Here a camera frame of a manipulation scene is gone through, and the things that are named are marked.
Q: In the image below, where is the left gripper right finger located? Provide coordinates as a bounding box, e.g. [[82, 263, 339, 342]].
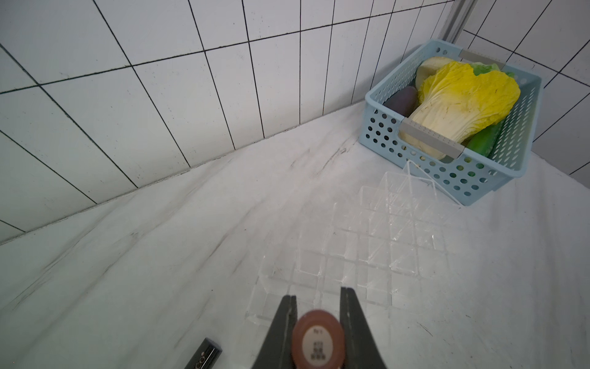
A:
[[340, 287, 387, 369]]

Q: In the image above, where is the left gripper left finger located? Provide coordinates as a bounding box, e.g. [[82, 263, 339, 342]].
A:
[[251, 295, 298, 369]]

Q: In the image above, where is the pink translucent lipstick tube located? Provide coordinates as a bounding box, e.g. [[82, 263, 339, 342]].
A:
[[291, 310, 346, 369]]

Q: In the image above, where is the clear acrylic lipstick organizer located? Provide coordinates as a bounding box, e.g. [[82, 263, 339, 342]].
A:
[[245, 162, 461, 327]]

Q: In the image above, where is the black lipstick silver band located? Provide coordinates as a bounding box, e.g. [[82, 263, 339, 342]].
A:
[[184, 338, 223, 369]]

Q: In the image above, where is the light blue plastic basket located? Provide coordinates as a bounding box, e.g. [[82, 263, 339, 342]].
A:
[[360, 40, 542, 205]]

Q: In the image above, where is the green toy vegetable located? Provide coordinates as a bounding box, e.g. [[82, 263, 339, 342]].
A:
[[466, 62, 521, 157]]

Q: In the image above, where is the dark purple toy eggplant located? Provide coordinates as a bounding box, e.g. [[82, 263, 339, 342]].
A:
[[383, 85, 418, 118]]

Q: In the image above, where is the yellow toy napa cabbage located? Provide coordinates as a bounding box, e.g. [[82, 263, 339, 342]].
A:
[[399, 61, 522, 160]]

